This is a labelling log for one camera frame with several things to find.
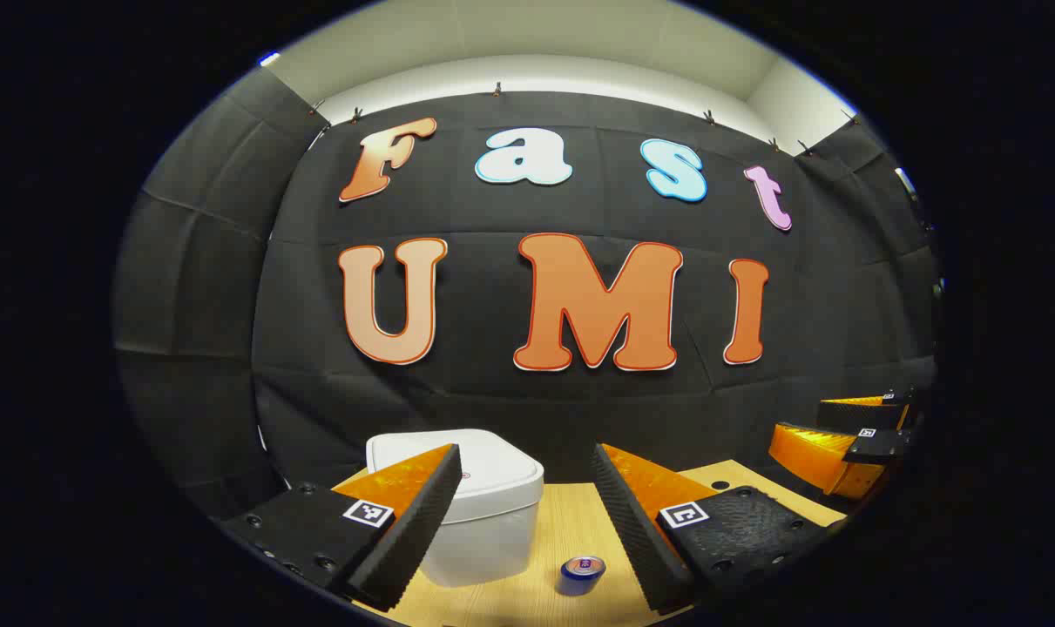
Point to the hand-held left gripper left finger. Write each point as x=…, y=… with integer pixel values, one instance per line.
x=414, y=531

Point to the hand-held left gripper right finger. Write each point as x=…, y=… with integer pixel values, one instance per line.
x=632, y=531

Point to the blue pop can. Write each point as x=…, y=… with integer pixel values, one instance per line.
x=579, y=576

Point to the black backdrop cloth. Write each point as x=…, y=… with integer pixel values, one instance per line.
x=492, y=409

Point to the dark grey side panel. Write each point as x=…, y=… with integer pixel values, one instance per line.
x=196, y=287
x=893, y=226

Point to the wooden desktop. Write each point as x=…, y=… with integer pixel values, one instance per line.
x=571, y=522

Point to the white desktop garbage bin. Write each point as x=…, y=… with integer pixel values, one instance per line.
x=492, y=522

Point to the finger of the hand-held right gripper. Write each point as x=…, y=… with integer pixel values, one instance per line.
x=810, y=453
x=862, y=414

